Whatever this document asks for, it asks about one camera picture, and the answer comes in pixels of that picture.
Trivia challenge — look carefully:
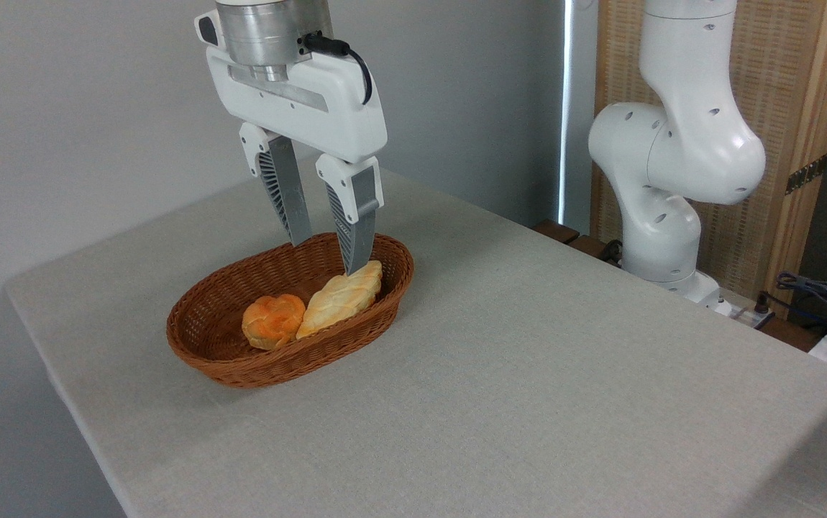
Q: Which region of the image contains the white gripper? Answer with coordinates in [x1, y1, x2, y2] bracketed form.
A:
[194, 9, 389, 276]

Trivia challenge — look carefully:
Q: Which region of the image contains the long pale braided bread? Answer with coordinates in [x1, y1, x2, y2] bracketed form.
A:
[296, 260, 384, 340]

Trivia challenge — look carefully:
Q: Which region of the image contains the round orange bread roll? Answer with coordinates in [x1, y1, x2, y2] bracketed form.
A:
[242, 294, 307, 352]

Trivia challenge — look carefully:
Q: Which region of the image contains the brown wicker basket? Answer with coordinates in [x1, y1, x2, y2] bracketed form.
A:
[166, 232, 415, 389]

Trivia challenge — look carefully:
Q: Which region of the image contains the dark wooden robot platform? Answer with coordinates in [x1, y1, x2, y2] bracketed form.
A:
[531, 219, 824, 353]

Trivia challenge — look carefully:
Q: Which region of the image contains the grey tablecloth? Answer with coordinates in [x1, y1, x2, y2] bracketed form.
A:
[5, 155, 827, 518]

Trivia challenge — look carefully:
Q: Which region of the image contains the wooden woven folding screen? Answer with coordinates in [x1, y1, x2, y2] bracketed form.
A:
[592, 0, 827, 319]

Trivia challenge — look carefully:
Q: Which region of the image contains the metal screen hinge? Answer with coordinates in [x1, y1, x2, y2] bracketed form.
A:
[785, 153, 827, 196]

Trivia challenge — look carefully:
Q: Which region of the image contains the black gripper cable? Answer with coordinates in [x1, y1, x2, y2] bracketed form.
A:
[298, 32, 373, 106]

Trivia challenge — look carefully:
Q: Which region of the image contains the bundled dark grey cable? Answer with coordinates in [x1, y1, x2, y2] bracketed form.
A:
[776, 271, 827, 326]

